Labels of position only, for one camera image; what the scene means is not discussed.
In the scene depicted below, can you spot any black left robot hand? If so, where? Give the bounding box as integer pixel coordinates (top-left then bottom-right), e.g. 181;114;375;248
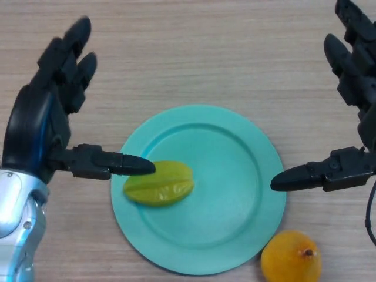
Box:
1;16;156;185

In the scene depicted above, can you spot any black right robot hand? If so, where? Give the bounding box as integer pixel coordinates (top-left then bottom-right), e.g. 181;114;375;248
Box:
270;0;376;193

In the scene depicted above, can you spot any yellow green starfruit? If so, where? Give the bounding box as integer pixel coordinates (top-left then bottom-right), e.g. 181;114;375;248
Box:
122;160;195;208

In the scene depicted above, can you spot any teal green round plate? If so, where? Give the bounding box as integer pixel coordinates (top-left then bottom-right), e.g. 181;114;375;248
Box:
110;104;286;276

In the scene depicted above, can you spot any orange round fruit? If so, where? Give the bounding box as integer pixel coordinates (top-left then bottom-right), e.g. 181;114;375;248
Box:
260;230;322;282

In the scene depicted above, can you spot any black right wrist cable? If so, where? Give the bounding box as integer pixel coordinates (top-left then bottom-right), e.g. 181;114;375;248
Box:
363;175;376;246

